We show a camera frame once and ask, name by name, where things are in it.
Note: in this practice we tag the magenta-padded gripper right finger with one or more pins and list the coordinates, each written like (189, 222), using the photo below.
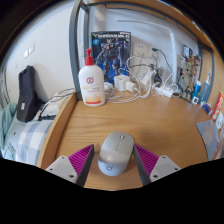
(161, 166)

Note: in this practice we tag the blue white checkered bedding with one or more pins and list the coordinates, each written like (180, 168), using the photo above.
(30, 140)

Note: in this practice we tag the white wall switch plate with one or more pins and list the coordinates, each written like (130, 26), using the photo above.
(30, 50)

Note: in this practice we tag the grey metal desk frame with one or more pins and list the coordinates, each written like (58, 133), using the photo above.
(74, 50)

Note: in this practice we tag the white red-capped pump lotion bottle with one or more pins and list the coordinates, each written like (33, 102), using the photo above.
(91, 86)

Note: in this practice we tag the blue robot model kit box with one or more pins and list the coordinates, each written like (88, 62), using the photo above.
(110, 53)

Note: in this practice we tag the white blue-capped tube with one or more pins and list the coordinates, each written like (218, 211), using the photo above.
(198, 89)

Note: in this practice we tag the white desk lamp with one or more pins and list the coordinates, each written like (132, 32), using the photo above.
(173, 50)

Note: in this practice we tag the white power strip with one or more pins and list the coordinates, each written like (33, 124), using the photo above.
(164, 91)

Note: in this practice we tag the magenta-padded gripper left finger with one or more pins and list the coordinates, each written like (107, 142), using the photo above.
(63, 166)

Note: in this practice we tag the red yellow-lidded chips can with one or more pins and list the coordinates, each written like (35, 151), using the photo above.
(219, 106)

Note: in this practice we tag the golden robot model figure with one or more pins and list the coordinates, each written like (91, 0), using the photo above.
(188, 78)

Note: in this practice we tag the small white cube clock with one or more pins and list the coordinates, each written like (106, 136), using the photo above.
(195, 99)

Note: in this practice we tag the colourful model kit box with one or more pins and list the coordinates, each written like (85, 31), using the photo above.
(185, 50)

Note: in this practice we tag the black bag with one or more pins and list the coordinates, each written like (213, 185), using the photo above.
(26, 93)

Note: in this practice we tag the blue packet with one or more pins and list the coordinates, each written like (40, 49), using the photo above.
(206, 107)

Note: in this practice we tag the blue spray bottle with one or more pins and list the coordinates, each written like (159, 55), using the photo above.
(205, 93)

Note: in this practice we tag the grey computer mouse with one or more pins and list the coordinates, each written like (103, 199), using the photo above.
(115, 153)

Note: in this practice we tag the teal blanket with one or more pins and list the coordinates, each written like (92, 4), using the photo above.
(6, 120)

